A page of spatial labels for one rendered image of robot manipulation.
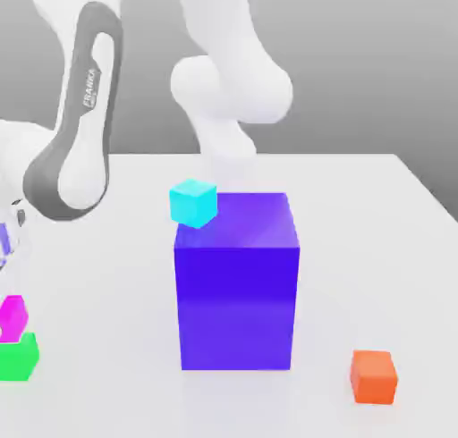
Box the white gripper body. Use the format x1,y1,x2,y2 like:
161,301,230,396
0,265,25,299

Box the small magenta cube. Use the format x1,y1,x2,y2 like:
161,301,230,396
0,294,30,344

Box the small green cube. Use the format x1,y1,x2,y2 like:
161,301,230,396
0,332,40,383

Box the small cyan cube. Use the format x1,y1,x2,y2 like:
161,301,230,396
168,178,218,230

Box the small orange cube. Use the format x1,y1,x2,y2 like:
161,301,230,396
349,349,399,406

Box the large purple box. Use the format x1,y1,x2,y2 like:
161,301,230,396
173,191,301,372

